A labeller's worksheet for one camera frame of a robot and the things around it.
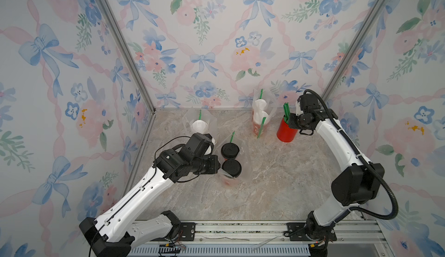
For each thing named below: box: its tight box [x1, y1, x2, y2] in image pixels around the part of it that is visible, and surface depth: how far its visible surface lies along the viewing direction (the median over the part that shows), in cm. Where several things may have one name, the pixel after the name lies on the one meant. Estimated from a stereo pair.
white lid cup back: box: [252, 110, 269, 137], surface depth 94 cm
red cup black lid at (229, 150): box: [220, 142, 240, 160], surface depth 81 cm
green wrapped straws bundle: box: [283, 101, 291, 124], surface depth 96 cm
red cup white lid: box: [253, 98, 268, 111], surface depth 101 cm
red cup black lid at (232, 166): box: [221, 158, 243, 178], surface depth 76 cm
